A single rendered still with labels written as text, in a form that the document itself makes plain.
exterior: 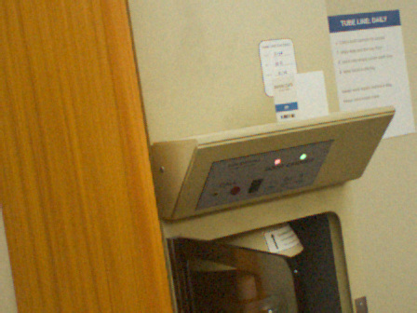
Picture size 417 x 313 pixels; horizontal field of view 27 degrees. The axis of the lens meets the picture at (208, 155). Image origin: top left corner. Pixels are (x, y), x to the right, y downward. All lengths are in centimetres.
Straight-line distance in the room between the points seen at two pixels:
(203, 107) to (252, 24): 14
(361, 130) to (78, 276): 43
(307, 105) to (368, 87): 77
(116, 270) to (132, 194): 12
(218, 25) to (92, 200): 29
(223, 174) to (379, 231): 88
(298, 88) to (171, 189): 21
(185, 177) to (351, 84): 88
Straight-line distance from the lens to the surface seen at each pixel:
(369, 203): 190
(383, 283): 193
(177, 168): 106
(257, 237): 123
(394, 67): 196
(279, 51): 123
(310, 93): 115
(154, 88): 112
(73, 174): 114
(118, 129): 100
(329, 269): 132
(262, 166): 110
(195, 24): 116
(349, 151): 120
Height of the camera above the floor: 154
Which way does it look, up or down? 3 degrees down
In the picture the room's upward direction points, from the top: 9 degrees counter-clockwise
